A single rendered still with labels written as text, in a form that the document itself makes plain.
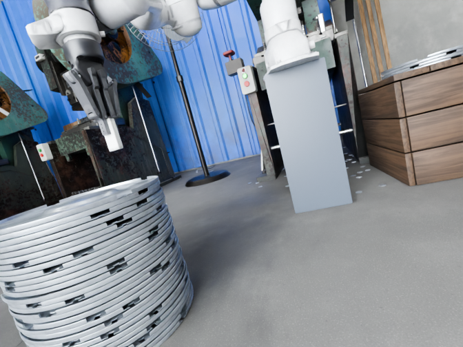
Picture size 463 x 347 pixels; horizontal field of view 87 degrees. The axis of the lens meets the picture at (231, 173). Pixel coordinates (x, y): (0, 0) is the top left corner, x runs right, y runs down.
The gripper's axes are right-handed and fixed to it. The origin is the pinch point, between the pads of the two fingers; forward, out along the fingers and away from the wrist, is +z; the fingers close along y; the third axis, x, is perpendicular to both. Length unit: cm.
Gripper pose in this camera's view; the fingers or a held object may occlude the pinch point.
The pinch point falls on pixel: (111, 135)
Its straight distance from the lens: 63.4
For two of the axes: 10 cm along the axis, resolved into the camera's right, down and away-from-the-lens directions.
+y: 3.0, -2.1, 9.3
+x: -9.2, 2.1, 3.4
